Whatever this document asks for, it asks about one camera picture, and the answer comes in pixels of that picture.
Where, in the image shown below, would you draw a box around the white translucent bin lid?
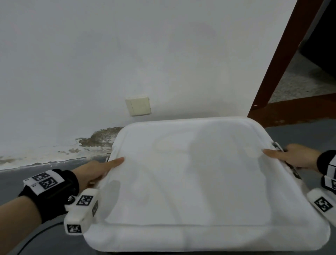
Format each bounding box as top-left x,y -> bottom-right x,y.
83,116 -> 331,252

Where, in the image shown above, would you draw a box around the dark door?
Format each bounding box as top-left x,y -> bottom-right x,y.
299,0 -> 336,79

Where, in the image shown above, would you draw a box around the black wrist strap marker tiles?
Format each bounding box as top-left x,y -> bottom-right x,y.
18,169 -> 80,224
316,150 -> 336,195

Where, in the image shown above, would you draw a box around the cream wall socket plate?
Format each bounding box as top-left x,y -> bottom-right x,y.
125,96 -> 152,117

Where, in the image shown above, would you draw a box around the brown wooden door frame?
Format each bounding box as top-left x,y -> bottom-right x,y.
247,0 -> 336,129

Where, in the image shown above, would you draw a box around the person's left hand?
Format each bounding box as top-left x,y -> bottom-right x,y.
71,157 -> 125,191

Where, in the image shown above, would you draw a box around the person's right hand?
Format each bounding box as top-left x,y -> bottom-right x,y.
263,144 -> 322,173

